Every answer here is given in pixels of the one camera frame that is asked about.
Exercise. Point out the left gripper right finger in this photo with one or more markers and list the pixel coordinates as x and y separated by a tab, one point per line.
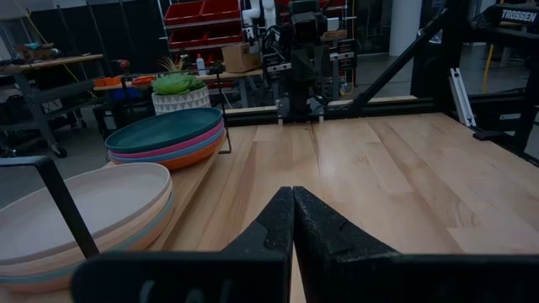
358	273

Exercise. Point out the succulent in white patterned pot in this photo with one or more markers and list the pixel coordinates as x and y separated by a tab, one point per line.
181	101

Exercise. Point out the orange plate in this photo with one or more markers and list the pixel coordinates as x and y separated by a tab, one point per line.
181	163

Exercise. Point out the wooden workbench with clutter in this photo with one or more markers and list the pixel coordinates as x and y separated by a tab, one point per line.
50	63

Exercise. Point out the rack of red bins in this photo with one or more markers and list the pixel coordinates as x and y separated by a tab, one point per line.
202	12

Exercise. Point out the white metal bracket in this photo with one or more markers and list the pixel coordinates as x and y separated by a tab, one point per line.
461	97

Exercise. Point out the cardboard box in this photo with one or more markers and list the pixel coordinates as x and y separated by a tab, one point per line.
240	59

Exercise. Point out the white plastic bottle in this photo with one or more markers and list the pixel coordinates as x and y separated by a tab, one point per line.
201	67

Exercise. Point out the wooden shelf with black frame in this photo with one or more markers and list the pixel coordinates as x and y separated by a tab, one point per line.
189	185

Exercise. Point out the orange tool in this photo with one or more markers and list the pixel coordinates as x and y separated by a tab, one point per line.
111	81

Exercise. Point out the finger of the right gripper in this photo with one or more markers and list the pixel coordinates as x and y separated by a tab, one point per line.
278	67
345	56

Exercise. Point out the yellow post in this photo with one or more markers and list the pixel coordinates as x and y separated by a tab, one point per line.
488	67

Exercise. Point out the white pillar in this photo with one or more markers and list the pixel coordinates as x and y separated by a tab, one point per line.
404	25

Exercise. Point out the long wooden table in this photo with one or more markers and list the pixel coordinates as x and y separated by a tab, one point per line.
236	75

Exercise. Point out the dark teal plate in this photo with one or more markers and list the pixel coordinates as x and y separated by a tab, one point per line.
164	128

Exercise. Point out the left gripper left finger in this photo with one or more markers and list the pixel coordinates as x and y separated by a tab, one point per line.
252	273

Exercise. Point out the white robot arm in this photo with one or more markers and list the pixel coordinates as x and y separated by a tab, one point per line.
259	10

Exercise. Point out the black aluminium table frame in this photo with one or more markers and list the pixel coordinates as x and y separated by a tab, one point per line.
400	105

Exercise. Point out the pale peach plate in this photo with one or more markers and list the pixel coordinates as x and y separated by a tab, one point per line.
25	270

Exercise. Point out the terracotta brown plate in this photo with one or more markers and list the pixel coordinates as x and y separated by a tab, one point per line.
25	287

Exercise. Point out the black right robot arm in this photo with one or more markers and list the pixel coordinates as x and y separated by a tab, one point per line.
301	99

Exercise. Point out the light grey plate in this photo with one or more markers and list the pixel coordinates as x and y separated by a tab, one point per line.
105	202

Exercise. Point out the magenta plate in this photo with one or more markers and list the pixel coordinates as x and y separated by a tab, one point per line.
168	150

